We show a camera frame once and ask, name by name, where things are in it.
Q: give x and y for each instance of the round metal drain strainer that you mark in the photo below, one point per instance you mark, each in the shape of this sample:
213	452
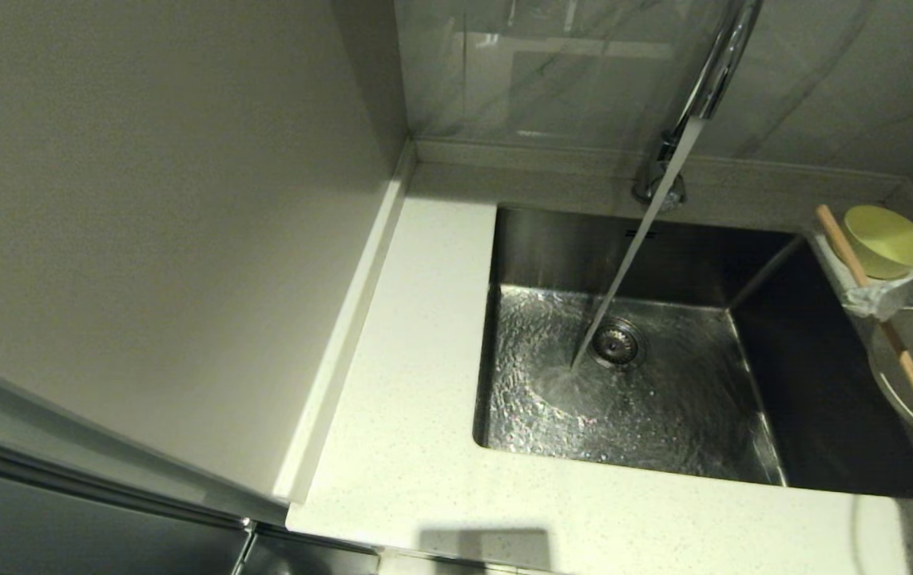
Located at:
620	343

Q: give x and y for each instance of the grey cabinet door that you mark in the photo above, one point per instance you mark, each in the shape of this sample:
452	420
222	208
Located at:
65	527

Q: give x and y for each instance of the yellow-green bowl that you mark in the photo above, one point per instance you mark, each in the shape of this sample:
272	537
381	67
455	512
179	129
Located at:
891	239

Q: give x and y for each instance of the chrome faucet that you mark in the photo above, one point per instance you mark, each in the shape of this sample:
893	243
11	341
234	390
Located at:
716	80

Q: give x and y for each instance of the white counter upstand strip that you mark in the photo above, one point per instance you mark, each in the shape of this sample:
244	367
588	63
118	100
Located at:
344	335

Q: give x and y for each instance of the stainless steel sink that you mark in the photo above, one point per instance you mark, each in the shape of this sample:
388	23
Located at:
823	415

